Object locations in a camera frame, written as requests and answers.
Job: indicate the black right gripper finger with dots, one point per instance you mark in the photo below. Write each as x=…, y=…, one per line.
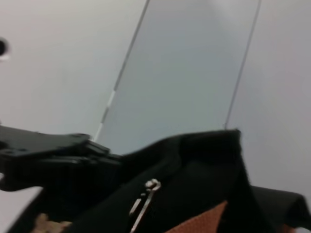
x=279, y=206

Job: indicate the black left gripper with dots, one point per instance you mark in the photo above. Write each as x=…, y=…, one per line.
x=36, y=155

